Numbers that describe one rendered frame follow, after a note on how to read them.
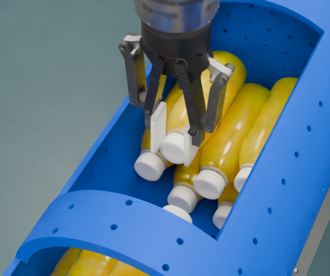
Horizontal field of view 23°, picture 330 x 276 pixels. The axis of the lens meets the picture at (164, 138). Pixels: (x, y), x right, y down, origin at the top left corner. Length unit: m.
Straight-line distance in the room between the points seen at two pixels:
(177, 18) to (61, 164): 1.66
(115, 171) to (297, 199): 0.28
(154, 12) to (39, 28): 2.06
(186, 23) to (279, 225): 0.24
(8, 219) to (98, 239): 1.55
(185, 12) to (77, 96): 1.83
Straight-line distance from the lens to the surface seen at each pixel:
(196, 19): 0.80
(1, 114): 2.58
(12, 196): 2.37
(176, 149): 1.00
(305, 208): 0.92
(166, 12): 0.79
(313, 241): 1.24
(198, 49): 0.84
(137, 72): 0.92
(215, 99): 0.89
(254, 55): 1.16
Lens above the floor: 1.89
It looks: 50 degrees down
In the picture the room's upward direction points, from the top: straight up
